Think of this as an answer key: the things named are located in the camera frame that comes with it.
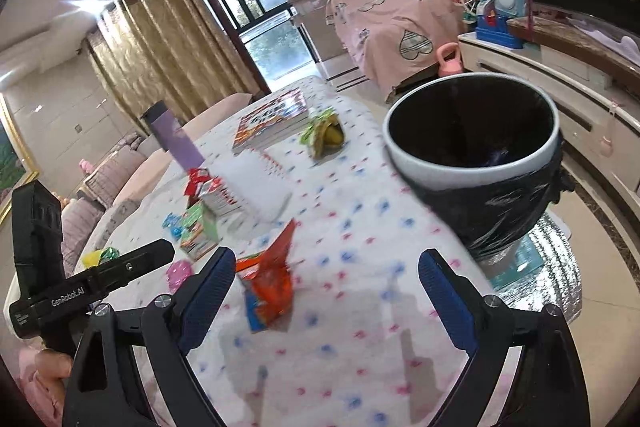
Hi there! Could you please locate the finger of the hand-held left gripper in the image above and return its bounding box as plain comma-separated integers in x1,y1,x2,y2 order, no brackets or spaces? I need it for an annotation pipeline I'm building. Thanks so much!
97,239,176,303

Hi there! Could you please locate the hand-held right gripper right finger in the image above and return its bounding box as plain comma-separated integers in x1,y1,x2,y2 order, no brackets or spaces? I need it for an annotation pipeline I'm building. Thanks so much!
418,249,591,427

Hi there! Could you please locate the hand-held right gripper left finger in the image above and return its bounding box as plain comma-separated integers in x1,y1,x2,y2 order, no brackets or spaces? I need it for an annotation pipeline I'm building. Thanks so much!
62,247,236,427

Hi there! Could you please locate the pink candy wrapper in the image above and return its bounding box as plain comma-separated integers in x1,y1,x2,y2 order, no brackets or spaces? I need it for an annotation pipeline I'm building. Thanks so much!
167,259,194,291

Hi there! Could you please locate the yellow green candy wrapper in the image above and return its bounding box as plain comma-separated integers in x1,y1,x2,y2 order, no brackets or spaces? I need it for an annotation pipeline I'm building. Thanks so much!
81,246,121,269

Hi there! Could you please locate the cyan candy wrapper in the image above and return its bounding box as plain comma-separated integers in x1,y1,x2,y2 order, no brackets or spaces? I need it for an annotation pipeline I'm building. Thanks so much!
162,212,186,238

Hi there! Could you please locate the orange snack wrapper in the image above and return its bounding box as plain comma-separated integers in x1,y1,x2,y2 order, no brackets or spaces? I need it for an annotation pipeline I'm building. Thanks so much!
235,219,297,334

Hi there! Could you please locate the green snack packet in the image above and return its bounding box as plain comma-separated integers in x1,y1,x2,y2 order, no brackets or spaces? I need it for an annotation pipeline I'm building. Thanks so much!
179,201,222,261

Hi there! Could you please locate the red snack wrapper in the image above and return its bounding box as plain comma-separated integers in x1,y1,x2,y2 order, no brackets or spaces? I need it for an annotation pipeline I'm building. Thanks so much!
183,167,212,208

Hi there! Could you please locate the white bin with black bag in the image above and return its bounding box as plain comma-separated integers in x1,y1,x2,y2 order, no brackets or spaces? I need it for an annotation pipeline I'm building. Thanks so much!
382,72,577,259

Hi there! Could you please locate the white red-edged packet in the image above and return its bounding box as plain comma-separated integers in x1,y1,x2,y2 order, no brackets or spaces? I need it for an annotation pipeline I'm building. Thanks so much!
200,147,296,228

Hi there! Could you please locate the person's left hand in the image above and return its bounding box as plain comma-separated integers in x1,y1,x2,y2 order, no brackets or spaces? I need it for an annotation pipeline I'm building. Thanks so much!
32,348,74,410

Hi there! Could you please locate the striped grey pink cushion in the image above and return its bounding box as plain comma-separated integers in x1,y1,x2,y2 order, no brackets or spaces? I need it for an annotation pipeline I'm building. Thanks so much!
59,197,109,277
84,133,149,208

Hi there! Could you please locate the gold framed painting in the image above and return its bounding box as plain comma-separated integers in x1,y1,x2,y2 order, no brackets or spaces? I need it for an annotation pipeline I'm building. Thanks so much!
0,94,39,224

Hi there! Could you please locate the teal book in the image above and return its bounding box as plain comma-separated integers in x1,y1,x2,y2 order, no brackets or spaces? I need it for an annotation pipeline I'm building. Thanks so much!
491,236,542,291

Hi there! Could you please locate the pink grey sofa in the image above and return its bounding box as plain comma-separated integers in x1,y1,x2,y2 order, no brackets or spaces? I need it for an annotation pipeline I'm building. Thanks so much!
0,93,254,288

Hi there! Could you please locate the silver foil floor mat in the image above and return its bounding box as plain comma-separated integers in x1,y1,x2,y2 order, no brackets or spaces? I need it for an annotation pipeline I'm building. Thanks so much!
487,211,584,324

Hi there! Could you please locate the purple water bottle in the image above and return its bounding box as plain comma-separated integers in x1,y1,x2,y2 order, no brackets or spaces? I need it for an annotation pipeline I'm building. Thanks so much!
141,100,204,170

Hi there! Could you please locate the pink blanket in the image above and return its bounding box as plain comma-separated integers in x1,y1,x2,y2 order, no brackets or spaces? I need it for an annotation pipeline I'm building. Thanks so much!
140,93,254,168

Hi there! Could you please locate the colourful book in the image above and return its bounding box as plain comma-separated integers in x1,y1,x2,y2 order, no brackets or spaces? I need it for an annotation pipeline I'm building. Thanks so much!
231,89,309,156

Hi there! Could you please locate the green yellow crumpled wrapper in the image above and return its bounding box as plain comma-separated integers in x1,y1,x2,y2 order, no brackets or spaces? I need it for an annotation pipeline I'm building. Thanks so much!
299,108,345,158

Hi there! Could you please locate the golden patterned curtain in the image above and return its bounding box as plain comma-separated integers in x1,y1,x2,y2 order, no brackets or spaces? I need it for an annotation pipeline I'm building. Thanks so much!
85,0,267,138

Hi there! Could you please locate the pink hanging charm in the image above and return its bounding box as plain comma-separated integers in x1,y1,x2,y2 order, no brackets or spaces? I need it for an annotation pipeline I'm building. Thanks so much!
597,102,619,158

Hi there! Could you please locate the pink kettlebell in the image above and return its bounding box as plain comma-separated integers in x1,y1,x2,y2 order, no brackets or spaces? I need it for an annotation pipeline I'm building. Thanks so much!
435,42,464,78

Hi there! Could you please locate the white television cabinet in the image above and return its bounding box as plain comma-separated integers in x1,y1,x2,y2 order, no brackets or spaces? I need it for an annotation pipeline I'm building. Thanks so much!
457,4,640,208

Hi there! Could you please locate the blue toy machine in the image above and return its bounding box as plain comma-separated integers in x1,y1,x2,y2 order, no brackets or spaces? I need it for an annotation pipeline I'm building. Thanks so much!
474,0,524,50

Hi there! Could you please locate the wooden framed balcony door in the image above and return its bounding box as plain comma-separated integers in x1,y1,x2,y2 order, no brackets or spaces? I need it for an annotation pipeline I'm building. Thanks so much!
175,0,367,94

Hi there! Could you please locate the pink heart print furniture cover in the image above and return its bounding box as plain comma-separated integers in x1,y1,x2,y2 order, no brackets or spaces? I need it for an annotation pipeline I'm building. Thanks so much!
325,0,464,104

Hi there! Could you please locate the white cloth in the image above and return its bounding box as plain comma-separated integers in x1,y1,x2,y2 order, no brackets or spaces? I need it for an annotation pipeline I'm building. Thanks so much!
564,19,640,64

